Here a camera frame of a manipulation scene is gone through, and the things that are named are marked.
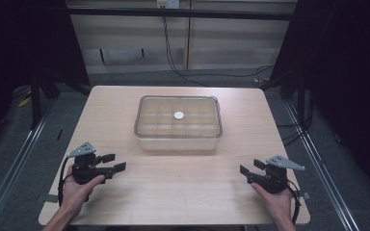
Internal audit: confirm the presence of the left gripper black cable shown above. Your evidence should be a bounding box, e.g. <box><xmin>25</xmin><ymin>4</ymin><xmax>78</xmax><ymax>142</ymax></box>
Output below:
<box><xmin>57</xmin><ymin>154</ymin><xmax>75</xmax><ymax>208</ymax></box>

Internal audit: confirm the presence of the white wall socket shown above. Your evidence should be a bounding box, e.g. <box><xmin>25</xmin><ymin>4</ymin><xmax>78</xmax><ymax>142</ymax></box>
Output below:
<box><xmin>156</xmin><ymin>0</ymin><xmax>181</xmax><ymax>10</ymax></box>

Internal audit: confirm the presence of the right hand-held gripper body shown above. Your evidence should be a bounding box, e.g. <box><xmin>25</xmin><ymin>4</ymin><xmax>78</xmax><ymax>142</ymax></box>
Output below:
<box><xmin>246</xmin><ymin>155</ymin><xmax>306</xmax><ymax>194</ymax></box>

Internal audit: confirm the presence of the person's left hand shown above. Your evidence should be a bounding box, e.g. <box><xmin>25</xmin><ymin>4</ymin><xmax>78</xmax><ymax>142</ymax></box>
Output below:
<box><xmin>59</xmin><ymin>165</ymin><xmax>106</xmax><ymax>217</ymax></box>

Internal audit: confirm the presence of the clear plastic storage box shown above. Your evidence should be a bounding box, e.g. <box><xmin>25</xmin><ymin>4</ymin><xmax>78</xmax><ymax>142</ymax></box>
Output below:
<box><xmin>133</xmin><ymin>94</ymin><xmax>224</xmax><ymax>152</ymax></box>

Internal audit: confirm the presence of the metal floor rail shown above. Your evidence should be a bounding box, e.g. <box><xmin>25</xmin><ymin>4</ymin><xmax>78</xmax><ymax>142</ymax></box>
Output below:
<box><xmin>0</xmin><ymin>97</ymin><xmax>58</xmax><ymax>231</ymax></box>
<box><xmin>283</xmin><ymin>100</ymin><xmax>362</xmax><ymax>231</ymax></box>

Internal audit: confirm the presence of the bundle of black floor cables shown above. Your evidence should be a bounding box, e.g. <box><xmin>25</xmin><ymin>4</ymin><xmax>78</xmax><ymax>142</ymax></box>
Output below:
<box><xmin>276</xmin><ymin>90</ymin><xmax>316</xmax><ymax>148</ymax></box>

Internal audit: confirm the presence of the black cable on floor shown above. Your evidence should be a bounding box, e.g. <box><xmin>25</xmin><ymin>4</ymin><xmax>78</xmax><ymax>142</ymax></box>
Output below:
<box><xmin>162</xmin><ymin>16</ymin><xmax>275</xmax><ymax>88</ymax></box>

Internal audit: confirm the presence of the clear box lid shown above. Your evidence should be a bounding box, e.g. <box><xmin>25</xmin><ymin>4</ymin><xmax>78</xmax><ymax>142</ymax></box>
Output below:
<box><xmin>134</xmin><ymin>94</ymin><xmax>224</xmax><ymax>140</ymax></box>

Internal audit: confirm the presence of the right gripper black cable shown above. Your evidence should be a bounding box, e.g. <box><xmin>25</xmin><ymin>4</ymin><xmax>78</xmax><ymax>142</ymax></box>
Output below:
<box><xmin>285</xmin><ymin>179</ymin><xmax>303</xmax><ymax>225</ymax></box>

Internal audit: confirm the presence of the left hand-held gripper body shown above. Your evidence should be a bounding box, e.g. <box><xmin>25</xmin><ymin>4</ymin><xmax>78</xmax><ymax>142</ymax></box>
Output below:
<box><xmin>66</xmin><ymin>141</ymin><xmax>114</xmax><ymax>186</ymax></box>

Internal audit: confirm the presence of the person's right hand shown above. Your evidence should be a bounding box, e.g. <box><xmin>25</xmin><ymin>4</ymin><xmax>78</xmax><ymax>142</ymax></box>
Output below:
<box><xmin>251</xmin><ymin>182</ymin><xmax>295</xmax><ymax>225</ymax></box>

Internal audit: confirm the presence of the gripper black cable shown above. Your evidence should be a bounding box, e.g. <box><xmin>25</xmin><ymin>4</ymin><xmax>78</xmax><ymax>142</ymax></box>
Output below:
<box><xmin>57</xmin><ymin>154</ymin><xmax>75</xmax><ymax>208</ymax></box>
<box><xmin>285</xmin><ymin>179</ymin><xmax>303</xmax><ymax>225</ymax></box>

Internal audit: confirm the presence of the black horizontal metal bar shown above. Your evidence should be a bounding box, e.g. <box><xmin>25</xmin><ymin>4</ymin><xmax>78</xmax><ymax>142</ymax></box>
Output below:
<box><xmin>66</xmin><ymin>7</ymin><xmax>293</xmax><ymax>21</ymax></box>

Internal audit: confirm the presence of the black curtain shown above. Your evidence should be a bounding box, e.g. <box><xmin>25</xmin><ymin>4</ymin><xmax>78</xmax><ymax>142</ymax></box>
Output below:
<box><xmin>0</xmin><ymin>0</ymin><xmax>91</xmax><ymax>155</ymax></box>
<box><xmin>269</xmin><ymin>0</ymin><xmax>370</xmax><ymax>206</ymax></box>

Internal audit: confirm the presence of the black metal stand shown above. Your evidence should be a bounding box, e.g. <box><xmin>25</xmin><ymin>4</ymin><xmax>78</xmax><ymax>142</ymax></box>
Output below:
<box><xmin>258</xmin><ymin>68</ymin><xmax>307</xmax><ymax>124</ymax></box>
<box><xmin>28</xmin><ymin>71</ymin><xmax>61</xmax><ymax>131</ymax></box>

